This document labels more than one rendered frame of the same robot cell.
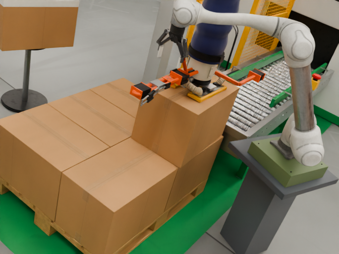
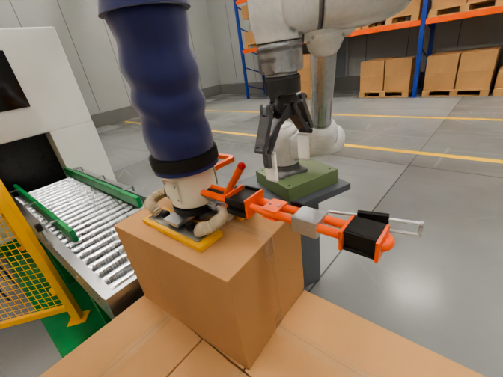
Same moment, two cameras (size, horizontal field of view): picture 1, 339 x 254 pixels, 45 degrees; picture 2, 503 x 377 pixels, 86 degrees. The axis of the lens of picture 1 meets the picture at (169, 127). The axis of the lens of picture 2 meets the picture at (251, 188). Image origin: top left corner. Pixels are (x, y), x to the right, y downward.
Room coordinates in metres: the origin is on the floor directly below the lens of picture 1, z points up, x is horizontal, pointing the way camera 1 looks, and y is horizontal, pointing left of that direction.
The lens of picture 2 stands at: (2.01, 0.70, 1.46)
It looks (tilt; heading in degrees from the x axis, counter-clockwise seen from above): 26 degrees down; 286
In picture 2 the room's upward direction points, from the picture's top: 9 degrees counter-clockwise
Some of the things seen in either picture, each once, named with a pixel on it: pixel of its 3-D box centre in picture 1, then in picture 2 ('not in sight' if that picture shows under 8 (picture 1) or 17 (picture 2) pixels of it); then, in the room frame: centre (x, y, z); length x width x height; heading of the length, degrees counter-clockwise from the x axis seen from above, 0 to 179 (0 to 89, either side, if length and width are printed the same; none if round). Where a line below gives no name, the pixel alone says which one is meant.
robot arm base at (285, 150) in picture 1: (292, 145); (284, 164); (2.21, -0.75, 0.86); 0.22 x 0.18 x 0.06; 125
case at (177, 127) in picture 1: (186, 112); (212, 257); (2.44, -0.08, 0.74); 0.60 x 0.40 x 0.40; 156
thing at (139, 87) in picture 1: (140, 90); (363, 237); (1.92, 0.20, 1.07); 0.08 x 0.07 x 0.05; 152
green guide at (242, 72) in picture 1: (260, 61); (33, 208); (4.25, -0.72, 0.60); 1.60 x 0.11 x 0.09; 153
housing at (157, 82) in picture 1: (157, 85); (309, 221); (2.04, 0.13, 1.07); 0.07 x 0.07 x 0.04; 62
